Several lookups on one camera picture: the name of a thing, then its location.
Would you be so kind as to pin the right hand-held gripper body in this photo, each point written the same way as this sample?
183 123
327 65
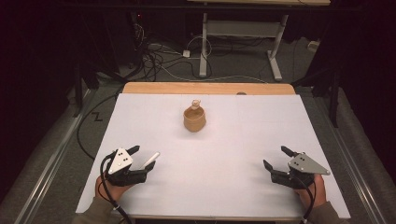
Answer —
306 166

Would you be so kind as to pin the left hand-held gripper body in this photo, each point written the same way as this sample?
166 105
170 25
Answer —
120 161

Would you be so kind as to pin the white stick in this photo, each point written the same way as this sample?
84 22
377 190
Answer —
152 158

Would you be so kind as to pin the person's right hand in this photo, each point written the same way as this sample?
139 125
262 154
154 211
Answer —
317 194

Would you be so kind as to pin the person's left hand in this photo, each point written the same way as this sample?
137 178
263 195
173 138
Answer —
113 191

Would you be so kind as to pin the white board sheet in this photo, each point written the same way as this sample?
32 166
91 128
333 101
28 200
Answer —
218 161

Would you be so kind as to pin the tan cup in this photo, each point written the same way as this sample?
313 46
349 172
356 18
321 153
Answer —
194 121

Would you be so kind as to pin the small tan figurine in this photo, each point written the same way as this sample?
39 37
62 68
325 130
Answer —
195 104

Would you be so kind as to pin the wooden table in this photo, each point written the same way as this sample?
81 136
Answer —
205 88

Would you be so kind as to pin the white adapter box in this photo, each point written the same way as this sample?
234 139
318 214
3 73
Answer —
313 45

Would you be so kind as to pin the metal floor rail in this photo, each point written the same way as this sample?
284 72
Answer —
351 161
53 161

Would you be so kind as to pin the white metal desk frame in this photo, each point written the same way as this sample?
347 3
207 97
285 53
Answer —
204 46

